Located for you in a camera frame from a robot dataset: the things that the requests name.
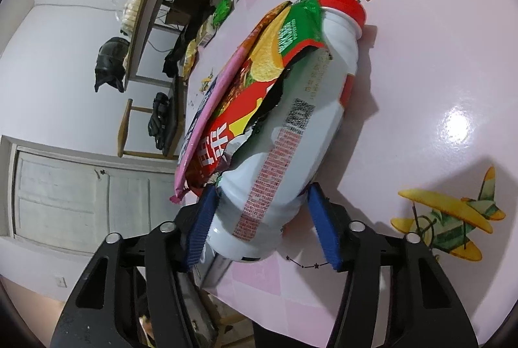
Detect bag of steamed buns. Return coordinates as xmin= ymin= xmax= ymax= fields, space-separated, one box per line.
xmin=119 ymin=0 xmax=144 ymax=35

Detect yellow snack packet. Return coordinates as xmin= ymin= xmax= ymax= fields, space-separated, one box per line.
xmin=182 ymin=40 xmax=201 ymax=79

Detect pink printed table cover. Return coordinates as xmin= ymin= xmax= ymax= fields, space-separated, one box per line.
xmin=178 ymin=0 xmax=518 ymax=348

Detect white and blue box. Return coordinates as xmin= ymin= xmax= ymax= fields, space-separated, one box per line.
xmin=180 ymin=76 xmax=227 ymax=166

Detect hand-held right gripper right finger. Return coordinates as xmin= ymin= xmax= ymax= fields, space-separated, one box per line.
xmin=308 ymin=183 xmax=478 ymax=348

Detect black bag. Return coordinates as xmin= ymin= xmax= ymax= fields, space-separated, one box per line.
xmin=94 ymin=37 xmax=131 ymax=93

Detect white bottle with red cap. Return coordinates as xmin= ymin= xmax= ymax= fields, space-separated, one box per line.
xmin=208 ymin=0 xmax=369 ymax=263

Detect green snack packet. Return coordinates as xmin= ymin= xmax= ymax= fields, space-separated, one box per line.
xmin=212 ymin=0 xmax=235 ymax=29

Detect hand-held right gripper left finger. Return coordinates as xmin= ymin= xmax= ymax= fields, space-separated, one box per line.
xmin=49 ymin=186 xmax=221 ymax=348

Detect red and green chips bag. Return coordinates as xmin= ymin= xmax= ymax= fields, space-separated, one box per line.
xmin=184 ymin=0 xmax=333 ymax=197

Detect white door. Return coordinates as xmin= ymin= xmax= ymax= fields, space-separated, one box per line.
xmin=0 ymin=135 xmax=191 ymax=255

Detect gold tissue pack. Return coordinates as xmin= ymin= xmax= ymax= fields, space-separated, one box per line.
xmin=196 ymin=18 xmax=217 ymax=49

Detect black gloves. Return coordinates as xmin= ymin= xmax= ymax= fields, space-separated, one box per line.
xmin=148 ymin=91 xmax=175 ymax=150

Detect pink mesh cloth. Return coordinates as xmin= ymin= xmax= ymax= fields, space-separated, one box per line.
xmin=170 ymin=48 xmax=253 ymax=205

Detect wooden chair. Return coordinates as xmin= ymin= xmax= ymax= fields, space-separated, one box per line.
xmin=117 ymin=99 xmax=183 ymax=159

